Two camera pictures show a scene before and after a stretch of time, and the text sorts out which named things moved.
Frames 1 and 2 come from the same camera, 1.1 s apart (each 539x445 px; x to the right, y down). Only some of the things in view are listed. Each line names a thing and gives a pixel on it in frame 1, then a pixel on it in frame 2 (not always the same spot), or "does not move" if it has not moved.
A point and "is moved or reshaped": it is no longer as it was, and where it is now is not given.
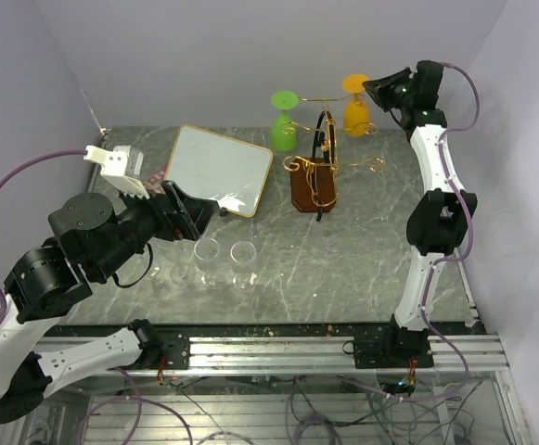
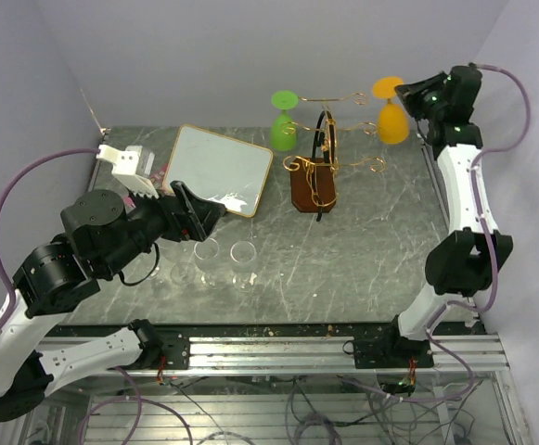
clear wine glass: x=245 y=265 does not move
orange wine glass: x=356 y=114 -> x=393 y=119
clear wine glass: x=210 y=263 does not move
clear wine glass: x=179 y=254 does not move
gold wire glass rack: x=313 y=183 does not move
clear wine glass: x=159 y=248 is moved or reshaped
